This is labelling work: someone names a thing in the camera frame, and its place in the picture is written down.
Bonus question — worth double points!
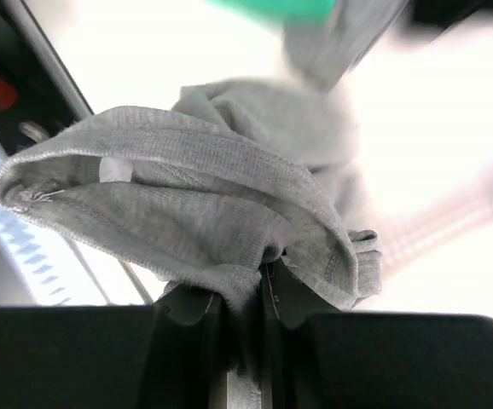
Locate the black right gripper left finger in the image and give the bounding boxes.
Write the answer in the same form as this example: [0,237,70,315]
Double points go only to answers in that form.
[0,286,221,408]

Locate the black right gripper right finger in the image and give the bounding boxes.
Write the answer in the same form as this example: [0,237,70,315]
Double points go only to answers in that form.
[260,261,493,408]

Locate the grey tank top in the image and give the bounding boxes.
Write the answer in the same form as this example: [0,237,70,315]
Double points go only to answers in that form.
[0,0,409,316]

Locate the green tank top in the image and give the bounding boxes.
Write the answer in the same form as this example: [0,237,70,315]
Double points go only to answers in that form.
[210,0,335,20]

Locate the white plastic basket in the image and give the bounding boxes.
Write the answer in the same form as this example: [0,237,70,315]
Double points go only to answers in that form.
[377,162,493,279]

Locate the white slotted cable duct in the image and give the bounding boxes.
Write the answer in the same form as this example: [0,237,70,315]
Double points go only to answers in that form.
[0,147,84,305]

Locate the aluminium frame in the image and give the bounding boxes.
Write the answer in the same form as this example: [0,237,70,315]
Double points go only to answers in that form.
[0,0,154,306]

